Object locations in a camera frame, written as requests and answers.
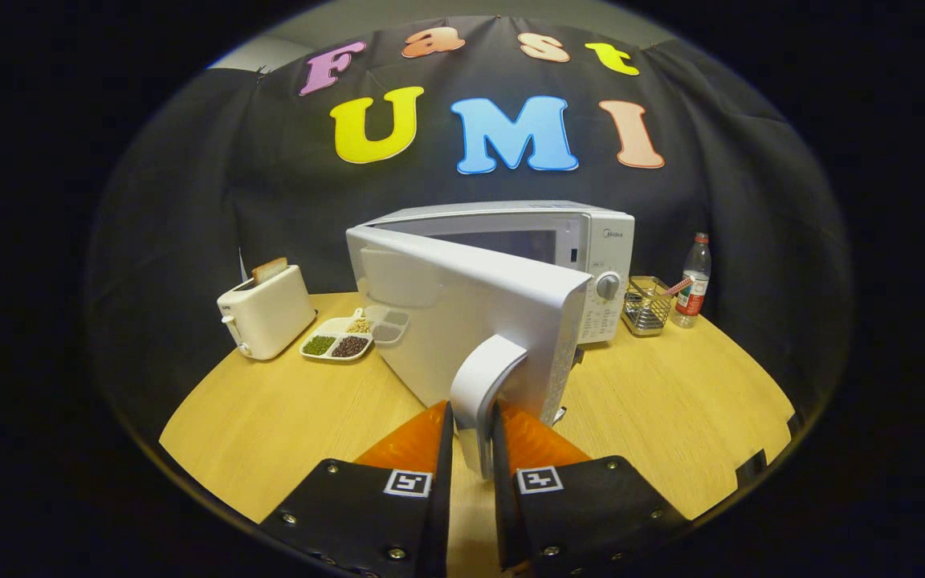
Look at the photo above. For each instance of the toast slice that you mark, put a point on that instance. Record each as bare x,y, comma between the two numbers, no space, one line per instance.
270,270

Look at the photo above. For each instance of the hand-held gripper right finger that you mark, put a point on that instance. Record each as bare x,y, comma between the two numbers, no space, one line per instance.
504,514

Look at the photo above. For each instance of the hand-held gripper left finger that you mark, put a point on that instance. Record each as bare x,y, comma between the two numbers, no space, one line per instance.
441,498

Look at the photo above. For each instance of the clear bottle red label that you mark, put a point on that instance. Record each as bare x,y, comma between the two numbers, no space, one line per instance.
693,289

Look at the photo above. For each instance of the pink straw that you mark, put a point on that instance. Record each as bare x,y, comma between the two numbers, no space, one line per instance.
678,286

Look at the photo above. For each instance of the white divided bean tray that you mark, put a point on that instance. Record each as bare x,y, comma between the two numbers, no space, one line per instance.
326,327

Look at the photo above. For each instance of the white bread toaster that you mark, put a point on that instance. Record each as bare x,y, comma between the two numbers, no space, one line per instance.
270,315

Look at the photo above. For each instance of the white toaster oven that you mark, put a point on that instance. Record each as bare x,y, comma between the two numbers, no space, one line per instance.
470,297

